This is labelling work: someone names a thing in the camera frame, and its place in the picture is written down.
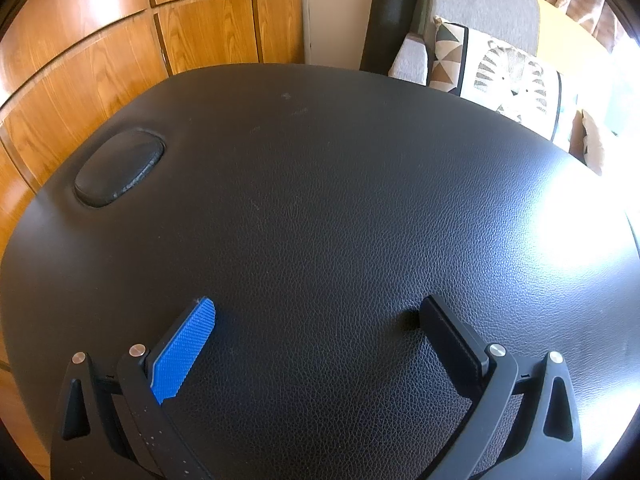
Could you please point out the deer print pillow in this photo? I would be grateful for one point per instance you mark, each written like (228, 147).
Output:
(595, 145)

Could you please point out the wooden panelled wardrobe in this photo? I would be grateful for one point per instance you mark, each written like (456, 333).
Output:
(75, 60)

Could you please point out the tiger print pillow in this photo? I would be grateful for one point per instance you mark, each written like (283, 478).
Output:
(505, 80)

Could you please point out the black leather massage table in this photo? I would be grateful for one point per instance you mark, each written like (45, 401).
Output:
(320, 185)

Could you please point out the patterned curtain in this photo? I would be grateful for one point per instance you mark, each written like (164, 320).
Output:
(590, 0)

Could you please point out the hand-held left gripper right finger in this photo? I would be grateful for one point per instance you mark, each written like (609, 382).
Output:
(450, 345)

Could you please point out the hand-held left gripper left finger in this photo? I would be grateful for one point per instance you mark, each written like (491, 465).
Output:
(182, 350)

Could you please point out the black rolled mat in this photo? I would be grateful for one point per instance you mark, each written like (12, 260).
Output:
(390, 15)

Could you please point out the black oval cushion plug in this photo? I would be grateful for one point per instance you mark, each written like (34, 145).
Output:
(120, 167)

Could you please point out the grey yellow blue sofa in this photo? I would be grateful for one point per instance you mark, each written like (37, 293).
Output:
(480, 0)

